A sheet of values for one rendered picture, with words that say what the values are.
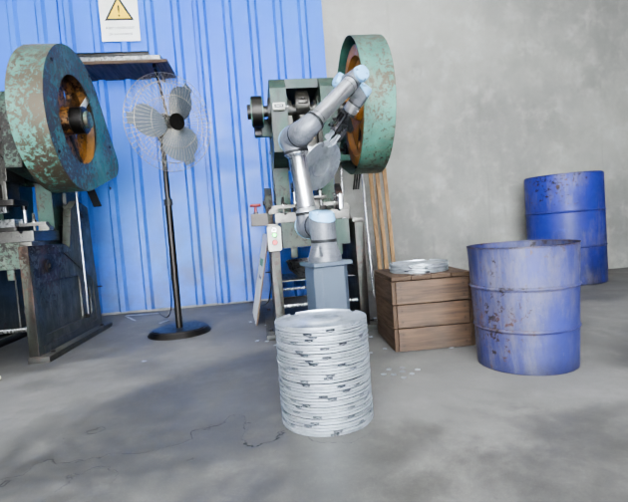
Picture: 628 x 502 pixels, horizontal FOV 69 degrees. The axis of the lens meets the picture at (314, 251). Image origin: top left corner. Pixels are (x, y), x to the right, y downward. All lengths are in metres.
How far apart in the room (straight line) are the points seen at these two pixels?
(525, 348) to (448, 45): 3.27
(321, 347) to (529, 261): 0.86
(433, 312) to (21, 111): 2.23
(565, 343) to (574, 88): 3.49
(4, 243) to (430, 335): 2.25
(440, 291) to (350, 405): 0.95
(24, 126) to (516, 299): 2.40
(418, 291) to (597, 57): 3.63
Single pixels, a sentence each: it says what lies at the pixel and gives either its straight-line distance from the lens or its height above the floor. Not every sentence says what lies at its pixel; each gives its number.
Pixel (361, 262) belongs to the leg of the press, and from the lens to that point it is 2.59.
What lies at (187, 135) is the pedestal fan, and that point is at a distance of 3.01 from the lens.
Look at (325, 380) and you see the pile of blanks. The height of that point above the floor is 0.16.
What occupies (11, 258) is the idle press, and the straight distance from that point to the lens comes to 2.92.
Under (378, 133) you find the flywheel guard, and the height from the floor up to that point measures 1.09.
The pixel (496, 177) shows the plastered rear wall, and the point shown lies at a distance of 4.55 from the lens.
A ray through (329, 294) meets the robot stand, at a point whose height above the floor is 0.31.
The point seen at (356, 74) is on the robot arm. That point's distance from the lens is 2.23.
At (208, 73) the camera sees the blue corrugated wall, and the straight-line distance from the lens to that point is 4.15.
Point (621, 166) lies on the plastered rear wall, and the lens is 5.27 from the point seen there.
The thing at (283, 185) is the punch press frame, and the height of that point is 0.89.
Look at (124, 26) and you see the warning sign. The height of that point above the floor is 2.34.
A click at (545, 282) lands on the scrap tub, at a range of 1.84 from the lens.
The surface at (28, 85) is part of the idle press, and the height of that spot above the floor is 1.41.
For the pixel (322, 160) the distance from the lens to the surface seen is 2.51.
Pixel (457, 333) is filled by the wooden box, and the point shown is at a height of 0.07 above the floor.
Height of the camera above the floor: 0.61
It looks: 3 degrees down
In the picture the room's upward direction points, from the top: 4 degrees counter-clockwise
